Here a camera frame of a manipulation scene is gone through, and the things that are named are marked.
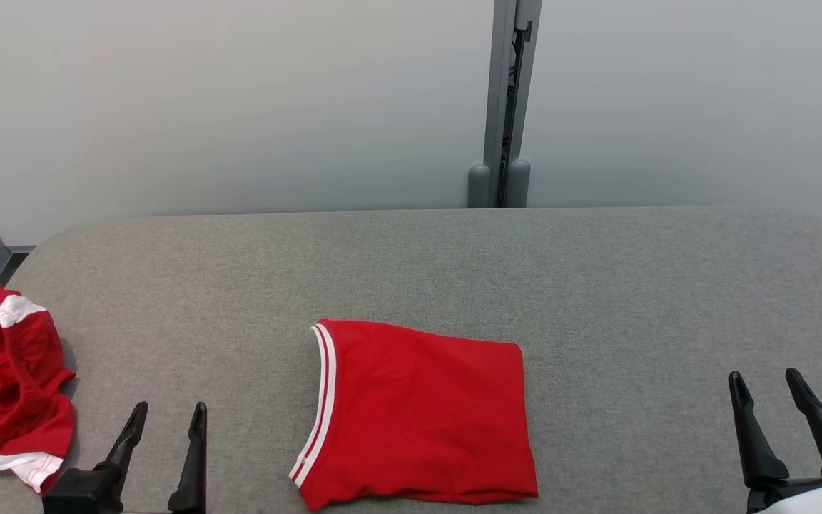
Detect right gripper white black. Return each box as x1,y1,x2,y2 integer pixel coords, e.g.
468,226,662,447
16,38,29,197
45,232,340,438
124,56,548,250
729,368,822,514

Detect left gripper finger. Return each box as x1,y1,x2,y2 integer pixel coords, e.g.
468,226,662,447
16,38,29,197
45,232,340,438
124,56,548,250
168,402,208,514
101,401,149,473

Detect red shorts white stripe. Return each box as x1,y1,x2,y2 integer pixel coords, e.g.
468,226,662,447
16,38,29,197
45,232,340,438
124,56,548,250
0,281,76,495

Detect grey metal partition post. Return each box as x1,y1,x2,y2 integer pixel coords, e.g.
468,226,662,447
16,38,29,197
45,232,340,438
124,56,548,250
467,0,543,209

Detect red Bulls jersey white sleeves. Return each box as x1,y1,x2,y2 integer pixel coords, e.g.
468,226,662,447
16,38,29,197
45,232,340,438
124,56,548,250
288,318,539,512

